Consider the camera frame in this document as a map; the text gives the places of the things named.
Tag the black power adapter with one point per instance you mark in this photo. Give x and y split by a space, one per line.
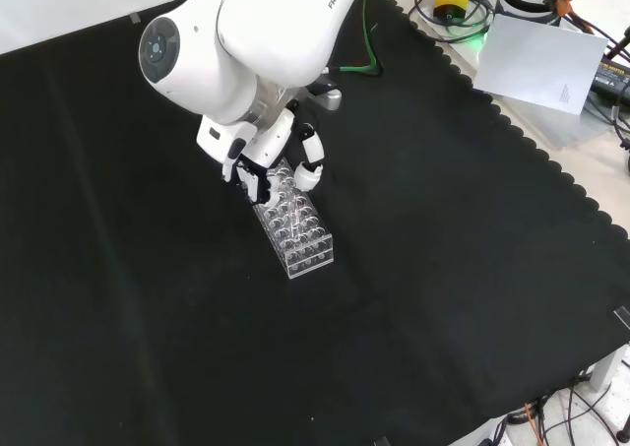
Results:
610 77

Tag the clear test tube rack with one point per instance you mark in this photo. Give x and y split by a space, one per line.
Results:
307 256

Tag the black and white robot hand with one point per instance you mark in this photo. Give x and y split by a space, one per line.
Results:
266 143

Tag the pale board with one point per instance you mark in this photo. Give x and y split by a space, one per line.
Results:
536 67

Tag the clear tape strip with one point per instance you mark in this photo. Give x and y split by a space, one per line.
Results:
381 441
623 316
134 18

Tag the white table leg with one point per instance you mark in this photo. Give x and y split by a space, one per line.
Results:
608 367

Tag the black bench cloth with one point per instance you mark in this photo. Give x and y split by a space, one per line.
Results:
443 269

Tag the clear glass test tube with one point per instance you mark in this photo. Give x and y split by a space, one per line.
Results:
294 214

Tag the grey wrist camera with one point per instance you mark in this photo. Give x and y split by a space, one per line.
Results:
329 96

